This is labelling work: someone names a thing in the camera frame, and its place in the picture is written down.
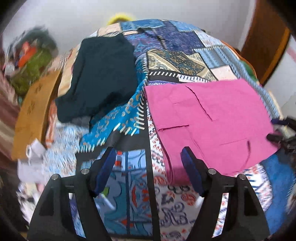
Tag pink pants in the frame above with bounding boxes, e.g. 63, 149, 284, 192
145, 79, 278, 185

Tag white wardrobe sliding door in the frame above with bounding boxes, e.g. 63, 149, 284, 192
264, 36, 296, 117

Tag orange green blanket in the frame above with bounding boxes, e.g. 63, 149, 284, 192
222, 41, 258, 82

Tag blue patchwork bedspread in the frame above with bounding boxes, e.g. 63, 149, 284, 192
43, 19, 295, 240

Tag wooden lap desk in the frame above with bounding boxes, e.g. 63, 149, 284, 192
11, 69, 61, 161

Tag brown wooden door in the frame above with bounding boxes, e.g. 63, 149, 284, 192
241, 1, 290, 85

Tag green storage bag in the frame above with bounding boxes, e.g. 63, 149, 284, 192
11, 49, 52, 97

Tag dark folded garment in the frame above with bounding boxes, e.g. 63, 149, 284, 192
55, 34, 138, 123

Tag orange box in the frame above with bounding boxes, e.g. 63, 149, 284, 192
18, 41, 37, 68

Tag yellow foam headboard tube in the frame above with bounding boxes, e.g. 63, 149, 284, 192
107, 13, 135, 26

